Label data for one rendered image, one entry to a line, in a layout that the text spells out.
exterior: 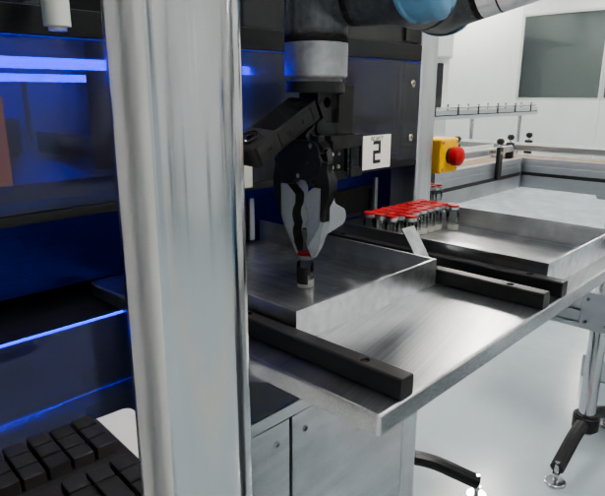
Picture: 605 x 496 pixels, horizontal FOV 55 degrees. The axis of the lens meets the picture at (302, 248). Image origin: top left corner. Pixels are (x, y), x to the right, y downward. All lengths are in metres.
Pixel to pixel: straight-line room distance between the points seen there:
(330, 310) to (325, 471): 0.62
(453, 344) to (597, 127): 8.76
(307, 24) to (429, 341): 0.37
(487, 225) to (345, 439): 0.50
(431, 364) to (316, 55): 0.36
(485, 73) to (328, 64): 9.32
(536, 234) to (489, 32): 9.00
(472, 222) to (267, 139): 0.57
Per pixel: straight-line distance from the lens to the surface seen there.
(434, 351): 0.58
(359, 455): 1.27
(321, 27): 0.68
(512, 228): 1.09
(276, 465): 1.07
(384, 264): 0.81
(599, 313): 1.93
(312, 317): 0.59
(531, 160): 1.90
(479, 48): 10.06
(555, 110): 9.51
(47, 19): 0.62
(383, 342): 0.59
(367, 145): 1.04
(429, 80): 1.20
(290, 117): 0.67
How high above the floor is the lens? 1.12
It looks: 15 degrees down
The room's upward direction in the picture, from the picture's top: straight up
